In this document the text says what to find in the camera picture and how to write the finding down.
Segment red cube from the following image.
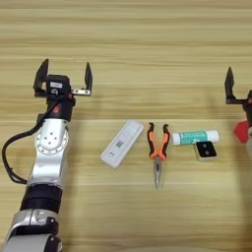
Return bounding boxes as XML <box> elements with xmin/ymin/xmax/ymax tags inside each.
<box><xmin>233</xmin><ymin>120</ymin><xmax>251</xmax><ymax>144</ymax></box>

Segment orange black needle-nose pliers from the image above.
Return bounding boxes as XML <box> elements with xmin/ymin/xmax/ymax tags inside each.
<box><xmin>146</xmin><ymin>122</ymin><xmax>172</xmax><ymax>190</ymax></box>

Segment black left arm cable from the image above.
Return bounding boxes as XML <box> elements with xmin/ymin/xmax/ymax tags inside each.
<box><xmin>1</xmin><ymin>111</ymin><xmax>53</xmax><ymax>185</ymax></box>

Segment white rectangular device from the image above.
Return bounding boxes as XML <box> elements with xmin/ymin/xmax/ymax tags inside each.
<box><xmin>99</xmin><ymin>119</ymin><xmax>146</xmax><ymax>169</ymax></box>

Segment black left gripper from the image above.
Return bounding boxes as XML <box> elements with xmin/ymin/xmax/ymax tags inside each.
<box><xmin>32</xmin><ymin>58</ymin><xmax>94</xmax><ymax>122</ymax></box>

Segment black square box two dots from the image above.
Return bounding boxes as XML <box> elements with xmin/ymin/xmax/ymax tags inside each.
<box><xmin>193</xmin><ymin>141</ymin><xmax>219</xmax><ymax>162</ymax></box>

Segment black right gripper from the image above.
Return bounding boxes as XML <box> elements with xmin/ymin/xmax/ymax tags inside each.
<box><xmin>223</xmin><ymin>66</ymin><xmax>252</xmax><ymax>128</ymax></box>

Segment left gripper small black box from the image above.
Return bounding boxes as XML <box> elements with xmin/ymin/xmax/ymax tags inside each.
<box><xmin>45</xmin><ymin>74</ymin><xmax>72</xmax><ymax>96</ymax></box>

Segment green white glue stick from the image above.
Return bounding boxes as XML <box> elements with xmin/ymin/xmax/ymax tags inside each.
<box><xmin>171</xmin><ymin>129</ymin><xmax>221</xmax><ymax>147</ymax></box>

